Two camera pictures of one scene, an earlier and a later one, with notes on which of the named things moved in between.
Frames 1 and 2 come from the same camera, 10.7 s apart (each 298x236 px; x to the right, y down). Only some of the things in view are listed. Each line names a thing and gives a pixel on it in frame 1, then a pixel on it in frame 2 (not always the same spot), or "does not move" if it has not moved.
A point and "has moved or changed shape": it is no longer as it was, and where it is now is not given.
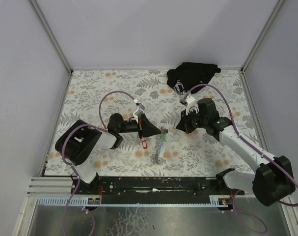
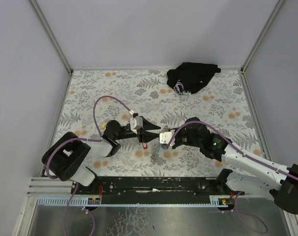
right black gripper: x=188 y=122 to x=176 y=138
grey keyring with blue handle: x=163 y=131 has moved or changed shape
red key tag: x=145 y=147 does not move
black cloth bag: x=185 y=75 does not move
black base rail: x=165 y=186 does not move
